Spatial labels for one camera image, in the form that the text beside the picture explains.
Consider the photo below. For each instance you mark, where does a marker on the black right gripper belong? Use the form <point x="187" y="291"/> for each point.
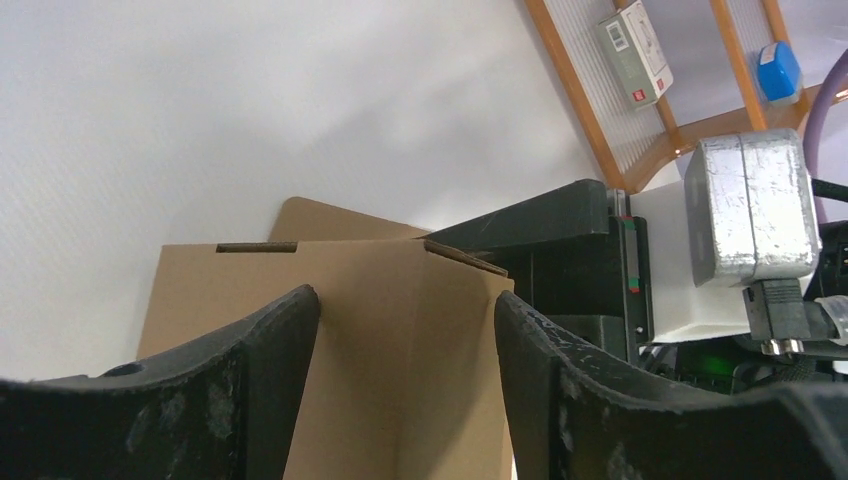
<point x="571" y="261"/>

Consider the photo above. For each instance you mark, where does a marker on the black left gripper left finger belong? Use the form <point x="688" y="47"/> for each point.
<point x="222" y="406"/>

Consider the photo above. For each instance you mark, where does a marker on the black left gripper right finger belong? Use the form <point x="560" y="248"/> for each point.
<point x="576" y="412"/>

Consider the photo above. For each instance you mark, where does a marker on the brown cardboard box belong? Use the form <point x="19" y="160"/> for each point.
<point x="404" y="380"/>

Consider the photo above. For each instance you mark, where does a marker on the white green product box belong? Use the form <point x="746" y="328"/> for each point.
<point x="631" y="46"/>

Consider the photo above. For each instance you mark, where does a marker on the blue small object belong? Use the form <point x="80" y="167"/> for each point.
<point x="779" y="75"/>

